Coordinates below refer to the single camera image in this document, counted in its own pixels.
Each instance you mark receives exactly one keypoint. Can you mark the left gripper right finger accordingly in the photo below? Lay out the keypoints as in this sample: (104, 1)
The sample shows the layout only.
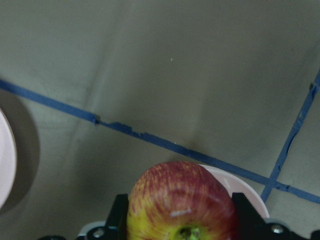
(250, 221)

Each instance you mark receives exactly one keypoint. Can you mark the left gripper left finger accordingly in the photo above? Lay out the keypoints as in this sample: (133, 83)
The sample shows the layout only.
(116, 222)

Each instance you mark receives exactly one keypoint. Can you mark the red yellow apple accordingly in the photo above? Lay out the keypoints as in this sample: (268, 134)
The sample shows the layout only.
(180, 200)

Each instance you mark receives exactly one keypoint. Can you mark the pink bowl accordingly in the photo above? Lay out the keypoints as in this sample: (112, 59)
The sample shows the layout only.
(8, 159)

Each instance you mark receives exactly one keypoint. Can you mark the pink plate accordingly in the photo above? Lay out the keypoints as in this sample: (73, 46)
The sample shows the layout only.
(233, 184)

